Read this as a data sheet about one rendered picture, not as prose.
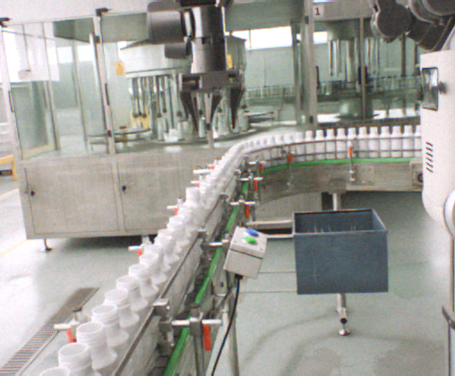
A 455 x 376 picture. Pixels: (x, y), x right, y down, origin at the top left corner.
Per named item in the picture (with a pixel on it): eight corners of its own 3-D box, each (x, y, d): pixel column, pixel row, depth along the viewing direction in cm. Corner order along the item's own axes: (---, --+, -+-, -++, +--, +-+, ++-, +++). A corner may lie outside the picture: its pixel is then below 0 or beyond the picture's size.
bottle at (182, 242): (183, 298, 124) (175, 227, 121) (163, 294, 127) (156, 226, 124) (199, 289, 129) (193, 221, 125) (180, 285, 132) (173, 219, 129)
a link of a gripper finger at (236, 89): (244, 130, 92) (241, 72, 90) (202, 132, 93) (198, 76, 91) (247, 126, 98) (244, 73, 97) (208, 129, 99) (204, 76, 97)
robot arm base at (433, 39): (435, 59, 128) (463, 10, 125) (404, 44, 128) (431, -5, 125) (426, 61, 136) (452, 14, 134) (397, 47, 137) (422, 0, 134)
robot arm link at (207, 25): (220, -3, 89) (225, 3, 94) (178, 2, 89) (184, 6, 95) (224, 42, 90) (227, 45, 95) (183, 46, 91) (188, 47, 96)
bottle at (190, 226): (175, 277, 137) (168, 214, 134) (183, 269, 143) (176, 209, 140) (198, 278, 136) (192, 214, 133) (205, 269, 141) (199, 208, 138)
